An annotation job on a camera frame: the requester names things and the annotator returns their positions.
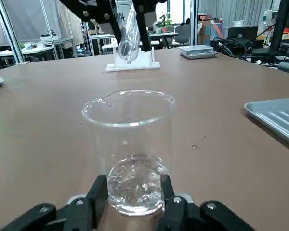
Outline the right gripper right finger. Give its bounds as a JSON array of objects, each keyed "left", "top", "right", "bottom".
[{"left": 156, "top": 174, "right": 256, "bottom": 231}]

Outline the aluminium frame post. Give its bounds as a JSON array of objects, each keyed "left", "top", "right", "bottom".
[
  {"left": 189, "top": 0, "right": 200, "bottom": 48},
  {"left": 0, "top": 0, "right": 25, "bottom": 64}
]

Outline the cardboard box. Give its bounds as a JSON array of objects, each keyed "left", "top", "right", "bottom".
[{"left": 198, "top": 15, "right": 226, "bottom": 46}]

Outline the silver digital scale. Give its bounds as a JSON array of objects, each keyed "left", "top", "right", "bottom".
[{"left": 178, "top": 45, "right": 219, "bottom": 60}]

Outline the ribbed metal tray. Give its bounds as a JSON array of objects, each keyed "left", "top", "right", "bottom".
[{"left": 244, "top": 96, "right": 289, "bottom": 154}]

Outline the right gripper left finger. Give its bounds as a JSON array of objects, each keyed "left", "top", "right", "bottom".
[{"left": 0, "top": 175, "right": 109, "bottom": 231}]

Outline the clear glass beaker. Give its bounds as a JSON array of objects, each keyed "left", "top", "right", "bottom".
[{"left": 81, "top": 90, "right": 176, "bottom": 216}]

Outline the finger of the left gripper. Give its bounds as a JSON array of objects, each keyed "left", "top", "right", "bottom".
[
  {"left": 131, "top": 0, "right": 169, "bottom": 52},
  {"left": 57, "top": 0, "right": 123, "bottom": 44}
]

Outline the green potted plant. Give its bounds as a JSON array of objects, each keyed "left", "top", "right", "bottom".
[{"left": 158, "top": 12, "right": 174, "bottom": 33}]

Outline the clear glass test tube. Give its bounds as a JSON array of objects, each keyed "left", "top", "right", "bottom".
[{"left": 117, "top": 4, "right": 142, "bottom": 65}]

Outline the clear plastic bottle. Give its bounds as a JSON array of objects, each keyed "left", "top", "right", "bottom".
[{"left": 259, "top": 9, "right": 274, "bottom": 34}]

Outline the black monitor with stand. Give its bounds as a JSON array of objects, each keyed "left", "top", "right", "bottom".
[{"left": 271, "top": 0, "right": 289, "bottom": 52}]

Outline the grey office chair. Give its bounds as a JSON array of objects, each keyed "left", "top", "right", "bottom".
[{"left": 168, "top": 25, "right": 191, "bottom": 48}]

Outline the white test tube rack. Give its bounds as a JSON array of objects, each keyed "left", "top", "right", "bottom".
[{"left": 105, "top": 39, "right": 161, "bottom": 72}]

